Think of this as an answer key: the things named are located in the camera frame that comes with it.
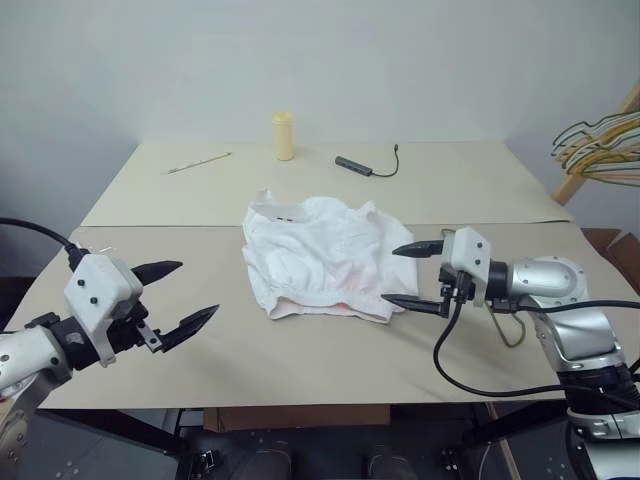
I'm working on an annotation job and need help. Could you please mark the thin wooden stick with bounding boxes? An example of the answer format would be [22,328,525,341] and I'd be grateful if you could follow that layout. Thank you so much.
[160,151,233,176]

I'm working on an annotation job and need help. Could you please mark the white cloth shorts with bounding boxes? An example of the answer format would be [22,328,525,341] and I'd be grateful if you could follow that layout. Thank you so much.
[241,188,419,326]

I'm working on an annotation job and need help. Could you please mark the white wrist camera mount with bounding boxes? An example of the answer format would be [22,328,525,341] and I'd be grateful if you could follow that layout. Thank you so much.
[442,227,494,308]
[63,253,144,369]

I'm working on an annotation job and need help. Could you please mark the brown cardboard box with flaps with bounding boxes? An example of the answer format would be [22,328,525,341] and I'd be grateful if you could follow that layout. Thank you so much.
[581,227,640,297]

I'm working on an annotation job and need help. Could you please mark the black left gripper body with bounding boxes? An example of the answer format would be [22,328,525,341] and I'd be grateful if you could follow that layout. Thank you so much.
[103,298,166,355]

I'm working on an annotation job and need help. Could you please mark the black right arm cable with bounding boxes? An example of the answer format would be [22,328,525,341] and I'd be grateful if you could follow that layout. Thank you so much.
[432,272,640,400]

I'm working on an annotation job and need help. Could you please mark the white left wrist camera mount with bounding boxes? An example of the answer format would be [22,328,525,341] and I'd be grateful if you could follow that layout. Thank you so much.
[63,253,144,369]

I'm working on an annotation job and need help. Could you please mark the grey usb hub with cable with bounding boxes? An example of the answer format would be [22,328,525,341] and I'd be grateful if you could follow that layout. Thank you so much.
[334,144,402,179]

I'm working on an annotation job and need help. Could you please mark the olive wire hanger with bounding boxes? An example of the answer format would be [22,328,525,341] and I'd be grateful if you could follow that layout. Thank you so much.
[492,305,526,349]

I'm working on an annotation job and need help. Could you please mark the pale yellow canister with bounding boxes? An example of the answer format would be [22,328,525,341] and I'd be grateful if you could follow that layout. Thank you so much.
[271,112,297,162]

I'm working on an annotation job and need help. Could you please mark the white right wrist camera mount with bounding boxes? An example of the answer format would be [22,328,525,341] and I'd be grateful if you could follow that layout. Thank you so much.
[442,227,494,308]

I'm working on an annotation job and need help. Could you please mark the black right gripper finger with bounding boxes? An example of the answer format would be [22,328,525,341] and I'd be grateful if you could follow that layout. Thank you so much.
[380,293,447,317]
[392,239,446,260]

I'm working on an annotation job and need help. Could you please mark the black metal table frame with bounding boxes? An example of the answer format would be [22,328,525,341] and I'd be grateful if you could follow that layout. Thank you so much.
[113,399,569,480]

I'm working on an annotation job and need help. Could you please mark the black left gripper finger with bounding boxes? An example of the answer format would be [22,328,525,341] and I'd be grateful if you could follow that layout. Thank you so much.
[159,303,221,354]
[130,259,184,289]

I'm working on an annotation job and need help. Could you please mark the hangers on wooden rack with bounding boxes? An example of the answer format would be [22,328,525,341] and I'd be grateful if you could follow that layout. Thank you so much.
[551,79,640,207]

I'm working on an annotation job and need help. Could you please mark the dark rounded shape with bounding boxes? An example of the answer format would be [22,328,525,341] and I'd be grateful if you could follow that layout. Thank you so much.
[248,447,295,480]
[366,448,415,480]

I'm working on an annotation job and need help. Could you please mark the flat brown cardboard box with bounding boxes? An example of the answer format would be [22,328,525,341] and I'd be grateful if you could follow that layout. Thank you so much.
[204,405,392,433]

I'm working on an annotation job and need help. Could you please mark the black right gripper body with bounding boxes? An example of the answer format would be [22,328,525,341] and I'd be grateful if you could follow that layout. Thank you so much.
[437,265,475,319]

